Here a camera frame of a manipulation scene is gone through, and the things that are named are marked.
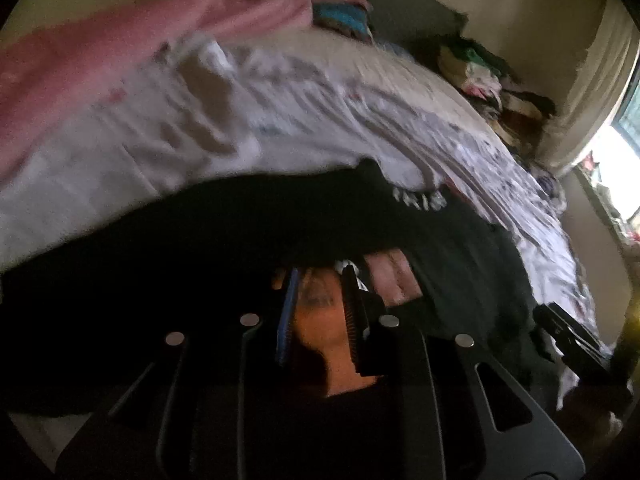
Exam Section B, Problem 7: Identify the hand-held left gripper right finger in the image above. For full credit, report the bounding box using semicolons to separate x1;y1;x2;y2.
341;264;587;480

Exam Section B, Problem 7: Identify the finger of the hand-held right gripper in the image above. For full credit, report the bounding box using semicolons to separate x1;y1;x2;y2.
532;302;615;378

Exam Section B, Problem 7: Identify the pile of folded clothes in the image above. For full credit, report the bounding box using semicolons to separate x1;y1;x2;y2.
437;35;558;156

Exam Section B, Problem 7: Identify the teal striped clothes pile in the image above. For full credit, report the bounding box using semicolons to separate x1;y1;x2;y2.
305;0;376;43

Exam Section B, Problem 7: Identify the window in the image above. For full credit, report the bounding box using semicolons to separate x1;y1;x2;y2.
575;67;640;256

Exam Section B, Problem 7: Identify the cream pillow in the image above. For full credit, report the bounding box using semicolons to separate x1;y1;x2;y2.
295;27;493;131

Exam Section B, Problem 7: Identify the black printed shirt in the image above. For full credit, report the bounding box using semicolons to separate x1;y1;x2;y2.
0;157;568;423

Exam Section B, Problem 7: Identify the pink blanket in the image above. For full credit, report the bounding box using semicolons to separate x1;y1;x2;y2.
0;0;316;173

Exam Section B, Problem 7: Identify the cream curtain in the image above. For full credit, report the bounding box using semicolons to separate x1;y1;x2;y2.
537;0;640;173

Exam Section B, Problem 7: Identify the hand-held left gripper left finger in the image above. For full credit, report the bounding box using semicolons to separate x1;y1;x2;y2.
55;266;302;480

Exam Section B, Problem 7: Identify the white printed bedsheet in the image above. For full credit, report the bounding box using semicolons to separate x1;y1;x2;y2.
0;35;608;351

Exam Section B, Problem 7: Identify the grey headboard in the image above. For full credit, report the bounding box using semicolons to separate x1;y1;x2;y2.
350;0;471;53

